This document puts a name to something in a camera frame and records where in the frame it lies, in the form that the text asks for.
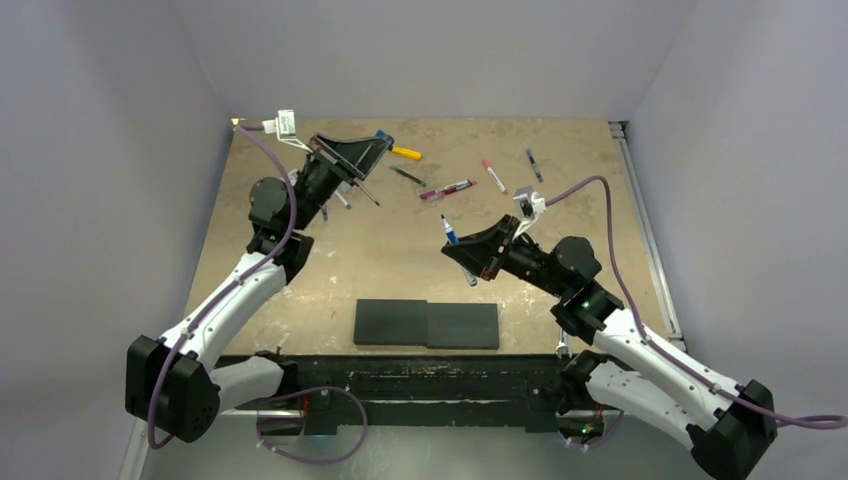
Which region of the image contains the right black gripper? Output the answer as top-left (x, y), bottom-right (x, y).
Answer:
top-left (444, 214), bottom-right (567, 298)

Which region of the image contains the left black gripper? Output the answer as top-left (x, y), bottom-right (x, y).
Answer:
top-left (290, 133), bottom-right (390, 232)

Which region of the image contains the blue white marker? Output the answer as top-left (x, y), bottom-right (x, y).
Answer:
top-left (440, 214), bottom-right (478, 288)

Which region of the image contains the pink cap white marker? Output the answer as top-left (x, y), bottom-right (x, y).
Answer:
top-left (481, 159), bottom-right (509, 195)

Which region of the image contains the dark blue gel pen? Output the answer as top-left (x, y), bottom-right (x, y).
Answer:
top-left (525, 146), bottom-right (544, 183)

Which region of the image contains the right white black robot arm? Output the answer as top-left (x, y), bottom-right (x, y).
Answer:
top-left (441, 215), bottom-right (777, 479)

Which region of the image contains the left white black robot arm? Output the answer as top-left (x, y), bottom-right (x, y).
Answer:
top-left (125, 133), bottom-right (394, 449)

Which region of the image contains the red clear pen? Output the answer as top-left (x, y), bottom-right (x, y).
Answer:
top-left (427, 180), bottom-right (477, 201)

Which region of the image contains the black yellow screwdriver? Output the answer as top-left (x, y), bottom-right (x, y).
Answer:
top-left (356, 180), bottom-right (381, 207)

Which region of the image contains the light blue cap marker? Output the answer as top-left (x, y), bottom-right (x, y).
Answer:
top-left (334, 191), bottom-right (352, 210)

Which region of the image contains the magenta cap marker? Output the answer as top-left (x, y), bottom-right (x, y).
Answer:
top-left (419, 180), bottom-right (476, 201)

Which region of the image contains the silver wrench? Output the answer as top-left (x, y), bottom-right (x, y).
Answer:
top-left (555, 329), bottom-right (571, 359)

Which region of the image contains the black rectangular block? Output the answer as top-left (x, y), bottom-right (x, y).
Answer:
top-left (353, 299), bottom-right (500, 350)

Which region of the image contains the yellow handle screwdriver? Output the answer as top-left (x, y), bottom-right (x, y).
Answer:
top-left (391, 146), bottom-right (422, 161)

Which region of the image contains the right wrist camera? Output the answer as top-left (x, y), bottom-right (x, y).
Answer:
top-left (513, 186), bottom-right (547, 239)

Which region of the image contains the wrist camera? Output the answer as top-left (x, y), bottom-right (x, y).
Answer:
top-left (261, 109), bottom-right (312, 152)
top-left (513, 186), bottom-right (547, 239)

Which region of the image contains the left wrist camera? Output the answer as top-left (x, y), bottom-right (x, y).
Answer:
top-left (261, 109), bottom-right (312, 152)

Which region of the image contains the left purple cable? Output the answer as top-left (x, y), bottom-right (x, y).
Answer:
top-left (146, 123), bottom-right (299, 451)

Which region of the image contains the aluminium side rail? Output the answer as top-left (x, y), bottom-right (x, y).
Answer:
top-left (608, 121), bottom-right (686, 350)

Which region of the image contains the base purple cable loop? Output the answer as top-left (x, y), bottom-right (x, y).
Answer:
top-left (255, 386), bottom-right (370, 466)

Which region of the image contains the black base frame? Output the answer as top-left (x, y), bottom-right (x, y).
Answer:
top-left (218, 354), bottom-right (637, 437)

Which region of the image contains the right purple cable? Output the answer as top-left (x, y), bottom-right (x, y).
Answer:
top-left (544, 175), bottom-right (848, 430)

